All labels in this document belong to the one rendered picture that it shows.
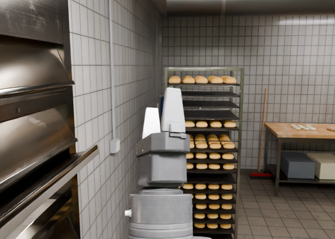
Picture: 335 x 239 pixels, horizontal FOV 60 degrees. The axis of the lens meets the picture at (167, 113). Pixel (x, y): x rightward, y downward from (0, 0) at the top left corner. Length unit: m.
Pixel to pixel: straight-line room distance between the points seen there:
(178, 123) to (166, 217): 0.12
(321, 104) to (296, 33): 1.17
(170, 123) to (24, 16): 0.85
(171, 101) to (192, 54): 4.37
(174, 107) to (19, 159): 0.77
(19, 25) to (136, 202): 0.84
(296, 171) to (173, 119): 4.18
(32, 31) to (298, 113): 4.41
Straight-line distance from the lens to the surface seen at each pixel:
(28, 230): 1.30
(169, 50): 4.78
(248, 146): 5.00
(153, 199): 0.39
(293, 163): 4.48
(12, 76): 1.04
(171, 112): 0.38
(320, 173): 4.64
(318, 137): 4.31
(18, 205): 0.87
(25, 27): 1.14
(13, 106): 1.06
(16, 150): 1.08
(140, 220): 0.40
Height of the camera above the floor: 1.80
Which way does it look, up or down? 9 degrees down
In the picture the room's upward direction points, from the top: straight up
